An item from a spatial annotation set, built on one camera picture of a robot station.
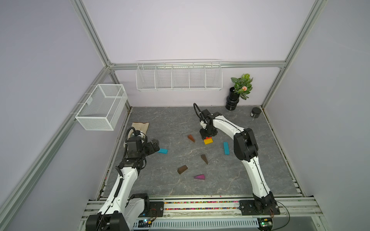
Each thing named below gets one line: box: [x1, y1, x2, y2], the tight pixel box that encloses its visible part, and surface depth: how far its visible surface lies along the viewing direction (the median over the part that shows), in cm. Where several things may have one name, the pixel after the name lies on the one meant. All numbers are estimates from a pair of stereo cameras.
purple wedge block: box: [194, 174, 206, 180], surface depth 85 cm
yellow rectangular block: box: [203, 138, 214, 145], surface depth 101 cm
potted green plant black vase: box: [225, 73, 254, 111], surface depth 104 cm
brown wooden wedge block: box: [177, 164, 188, 175], surface depth 88 cm
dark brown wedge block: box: [200, 154, 209, 165], surface depth 93 cm
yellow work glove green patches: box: [127, 121, 150, 139], surface depth 111 cm
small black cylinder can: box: [250, 107, 262, 119], surface depth 115 cm
